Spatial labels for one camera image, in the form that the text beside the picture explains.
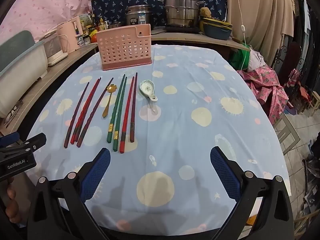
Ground wooden counter under cookware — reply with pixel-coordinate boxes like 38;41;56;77
150;31;250;52

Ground white and teal plastic bin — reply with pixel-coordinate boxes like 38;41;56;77
0;30;48;118

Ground beige curtain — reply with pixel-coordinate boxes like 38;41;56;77
225;0;295;53

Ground black induction cooker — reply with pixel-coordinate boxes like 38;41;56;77
151;25;203;34

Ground pink perforated utensil basket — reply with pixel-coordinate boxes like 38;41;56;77
96;24;153;71

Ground stainless steamer pot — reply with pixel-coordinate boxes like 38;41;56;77
164;0;207;28

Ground white ceramic spoon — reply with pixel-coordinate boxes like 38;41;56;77
139;80;159;102

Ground green chopstick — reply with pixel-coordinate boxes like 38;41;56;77
106;74;126;144
112;76;128;152

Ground gold flower spoon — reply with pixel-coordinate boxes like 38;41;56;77
102;84;115;118

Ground light blue printed tablecloth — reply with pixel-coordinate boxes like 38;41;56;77
25;44;292;240

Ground pink electric kettle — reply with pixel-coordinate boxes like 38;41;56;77
56;16;84;54

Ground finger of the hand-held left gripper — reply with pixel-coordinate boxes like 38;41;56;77
0;133;20;148
15;133;47;155

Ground wooden side counter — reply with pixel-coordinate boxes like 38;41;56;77
0;42;98;135

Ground pink dotted cloth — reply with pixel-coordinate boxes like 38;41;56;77
0;0;125;43

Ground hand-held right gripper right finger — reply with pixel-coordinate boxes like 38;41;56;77
209;146;294;240

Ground red chopstick with dark band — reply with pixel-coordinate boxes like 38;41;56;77
119;76;134;154

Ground blue bowl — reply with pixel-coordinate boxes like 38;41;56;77
203;22;233;40

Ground pink floral cloth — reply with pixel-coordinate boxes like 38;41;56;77
236;65;290;125

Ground dark brown chopstick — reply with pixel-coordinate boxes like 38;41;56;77
129;72;138;143

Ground white cable with switch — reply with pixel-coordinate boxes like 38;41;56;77
231;0;252;70

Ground eyeglasses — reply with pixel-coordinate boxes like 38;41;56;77
4;100;24;125

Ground printed carton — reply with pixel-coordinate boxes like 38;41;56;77
79;14;92;29

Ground dark bowl with yellow rim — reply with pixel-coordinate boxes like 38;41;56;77
202;17;232;28

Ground steel rice cooker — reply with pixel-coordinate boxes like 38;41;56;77
125;4;152;28

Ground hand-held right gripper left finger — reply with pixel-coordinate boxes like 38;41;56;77
27;147;112;240

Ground green bag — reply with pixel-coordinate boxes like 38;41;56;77
230;46;251;70

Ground dark hanging clothes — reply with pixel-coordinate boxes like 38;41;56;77
291;0;320;85

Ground dark maroon wavy chopstick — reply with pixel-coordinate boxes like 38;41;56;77
76;77;114;148

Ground person's left hand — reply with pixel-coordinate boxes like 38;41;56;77
4;176;24;224

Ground wooden stool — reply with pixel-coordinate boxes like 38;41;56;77
306;97;320;117

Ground white countertop appliance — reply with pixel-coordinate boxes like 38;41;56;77
40;31;69;67

